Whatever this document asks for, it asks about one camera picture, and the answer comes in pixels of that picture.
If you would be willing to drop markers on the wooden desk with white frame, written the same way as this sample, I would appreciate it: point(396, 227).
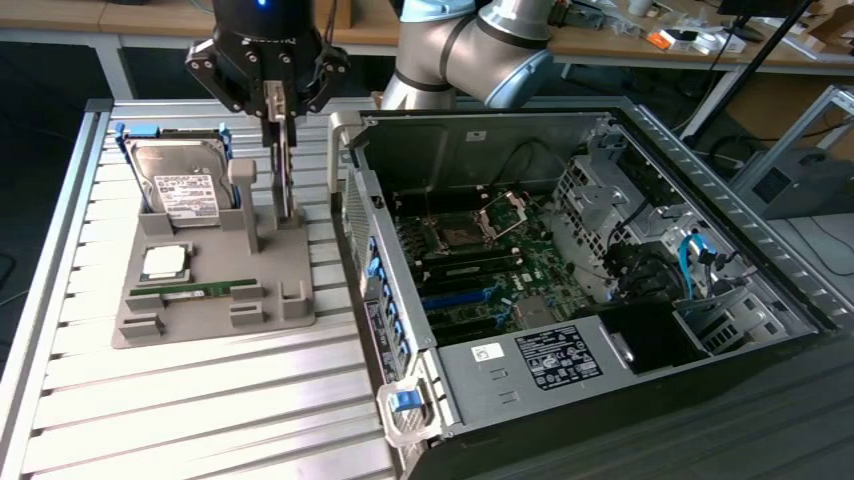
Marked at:
point(601, 50)
point(67, 20)

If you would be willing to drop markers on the grey chipset heatsink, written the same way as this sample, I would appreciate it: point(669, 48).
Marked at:
point(536, 311)

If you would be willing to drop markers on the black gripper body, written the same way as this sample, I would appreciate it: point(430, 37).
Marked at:
point(268, 45)

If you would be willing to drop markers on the blue expansion slot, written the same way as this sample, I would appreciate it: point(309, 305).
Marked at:
point(461, 299)

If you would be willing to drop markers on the aluminium profile frame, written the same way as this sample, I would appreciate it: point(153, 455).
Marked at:
point(817, 107)

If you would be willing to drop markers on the hard disk with blue caddy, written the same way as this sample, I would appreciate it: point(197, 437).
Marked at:
point(181, 165)

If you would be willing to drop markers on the silver CPU chip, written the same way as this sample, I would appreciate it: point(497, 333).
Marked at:
point(166, 262)

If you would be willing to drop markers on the black monitor stand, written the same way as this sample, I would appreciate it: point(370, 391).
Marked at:
point(741, 25)

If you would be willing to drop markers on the blue case release latch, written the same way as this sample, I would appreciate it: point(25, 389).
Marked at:
point(404, 401)

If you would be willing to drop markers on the open black PC case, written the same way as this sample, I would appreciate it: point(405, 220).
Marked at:
point(428, 150)

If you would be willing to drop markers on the small orange box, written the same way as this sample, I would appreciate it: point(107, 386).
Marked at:
point(663, 40)

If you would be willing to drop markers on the green RAM stick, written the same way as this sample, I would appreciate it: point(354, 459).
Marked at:
point(201, 289)

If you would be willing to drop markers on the CPU socket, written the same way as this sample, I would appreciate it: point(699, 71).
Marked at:
point(461, 235)

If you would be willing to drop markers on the grey box device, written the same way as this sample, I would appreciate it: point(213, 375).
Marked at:
point(808, 185)

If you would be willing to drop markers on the brown cardboard box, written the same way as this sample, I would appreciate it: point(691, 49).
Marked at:
point(345, 15)

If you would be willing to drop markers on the black plastic shroud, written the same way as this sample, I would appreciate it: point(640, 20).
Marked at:
point(655, 340)

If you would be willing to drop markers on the metal disk bay cage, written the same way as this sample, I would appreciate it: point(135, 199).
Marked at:
point(588, 190)

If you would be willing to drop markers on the white tape roll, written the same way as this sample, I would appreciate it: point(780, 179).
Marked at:
point(709, 42)

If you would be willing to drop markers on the open cardboard box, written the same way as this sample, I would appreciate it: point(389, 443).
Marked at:
point(837, 30)

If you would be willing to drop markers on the black stand pole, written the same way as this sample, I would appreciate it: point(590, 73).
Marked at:
point(755, 65)

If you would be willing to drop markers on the green motherboard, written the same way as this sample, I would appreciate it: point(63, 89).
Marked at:
point(534, 280)

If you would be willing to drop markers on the metal locking lever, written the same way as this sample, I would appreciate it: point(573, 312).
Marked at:
point(428, 207)

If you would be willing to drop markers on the grey power supply unit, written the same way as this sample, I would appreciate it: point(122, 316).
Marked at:
point(481, 395)

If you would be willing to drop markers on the metal socket cover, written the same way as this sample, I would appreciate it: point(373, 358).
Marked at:
point(508, 210)

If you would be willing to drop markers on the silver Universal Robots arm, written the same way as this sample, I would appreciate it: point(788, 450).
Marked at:
point(468, 45)

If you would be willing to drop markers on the grey plastic parts rack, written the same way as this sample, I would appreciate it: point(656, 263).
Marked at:
point(214, 260)

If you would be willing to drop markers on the metal slat table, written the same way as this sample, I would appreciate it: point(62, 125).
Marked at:
point(201, 400)

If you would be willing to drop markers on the graphics card with metal bracket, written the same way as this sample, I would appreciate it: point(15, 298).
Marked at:
point(284, 170)

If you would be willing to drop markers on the black RAM stick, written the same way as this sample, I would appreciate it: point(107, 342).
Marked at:
point(468, 270)

